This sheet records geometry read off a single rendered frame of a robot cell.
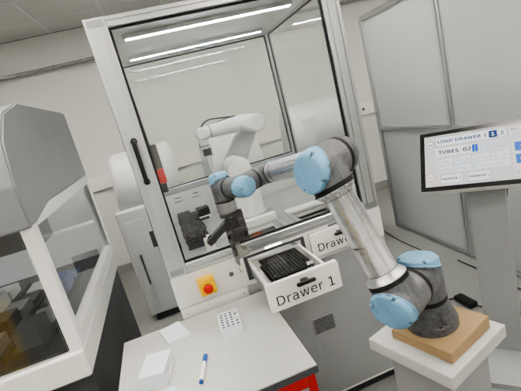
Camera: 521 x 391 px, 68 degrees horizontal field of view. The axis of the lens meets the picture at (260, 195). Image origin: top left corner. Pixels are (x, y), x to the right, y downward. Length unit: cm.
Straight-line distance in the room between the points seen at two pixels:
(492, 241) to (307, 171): 132
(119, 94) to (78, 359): 96
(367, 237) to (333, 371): 119
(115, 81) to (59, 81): 335
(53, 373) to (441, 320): 126
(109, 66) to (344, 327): 156
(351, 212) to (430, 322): 41
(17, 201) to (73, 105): 354
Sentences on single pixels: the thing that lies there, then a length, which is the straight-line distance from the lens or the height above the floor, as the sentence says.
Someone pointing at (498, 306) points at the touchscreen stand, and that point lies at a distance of 234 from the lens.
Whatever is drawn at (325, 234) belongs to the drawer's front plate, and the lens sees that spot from 181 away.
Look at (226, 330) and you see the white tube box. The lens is 153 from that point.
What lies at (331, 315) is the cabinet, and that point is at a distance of 199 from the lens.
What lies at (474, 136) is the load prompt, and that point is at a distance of 207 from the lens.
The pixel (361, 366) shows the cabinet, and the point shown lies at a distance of 222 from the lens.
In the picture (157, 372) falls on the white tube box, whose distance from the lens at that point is 142.
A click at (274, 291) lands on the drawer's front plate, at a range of 144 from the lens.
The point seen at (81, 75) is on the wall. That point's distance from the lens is 490.
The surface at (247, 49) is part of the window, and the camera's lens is 169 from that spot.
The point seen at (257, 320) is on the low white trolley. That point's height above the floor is 76.
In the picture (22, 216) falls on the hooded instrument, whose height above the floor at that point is 141.
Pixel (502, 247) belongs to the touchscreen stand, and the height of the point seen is 62.
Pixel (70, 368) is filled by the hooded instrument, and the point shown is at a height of 86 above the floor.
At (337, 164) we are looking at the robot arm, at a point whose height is 135.
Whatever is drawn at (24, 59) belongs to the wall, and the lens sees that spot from 505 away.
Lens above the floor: 156
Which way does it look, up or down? 13 degrees down
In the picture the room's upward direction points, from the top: 15 degrees counter-clockwise
